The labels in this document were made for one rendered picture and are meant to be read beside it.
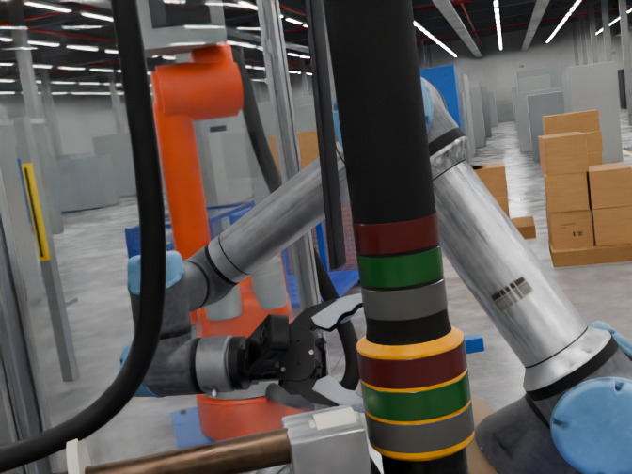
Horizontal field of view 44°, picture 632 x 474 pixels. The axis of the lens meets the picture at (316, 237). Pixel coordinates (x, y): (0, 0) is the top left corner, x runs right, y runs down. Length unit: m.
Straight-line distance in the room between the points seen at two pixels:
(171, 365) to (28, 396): 0.20
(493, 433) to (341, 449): 0.78
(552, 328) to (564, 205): 6.96
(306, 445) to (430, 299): 0.07
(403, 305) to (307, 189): 0.78
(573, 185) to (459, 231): 6.95
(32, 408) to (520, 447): 0.64
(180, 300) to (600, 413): 0.53
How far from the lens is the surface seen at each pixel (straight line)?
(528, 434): 1.07
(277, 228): 1.09
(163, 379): 1.06
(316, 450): 0.31
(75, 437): 0.32
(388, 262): 0.30
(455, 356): 0.31
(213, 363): 1.03
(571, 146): 7.81
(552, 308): 0.90
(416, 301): 0.30
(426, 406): 0.31
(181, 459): 0.32
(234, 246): 1.12
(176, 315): 1.05
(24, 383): 1.11
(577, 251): 7.82
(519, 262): 0.90
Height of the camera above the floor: 1.67
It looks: 8 degrees down
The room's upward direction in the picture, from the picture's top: 8 degrees counter-clockwise
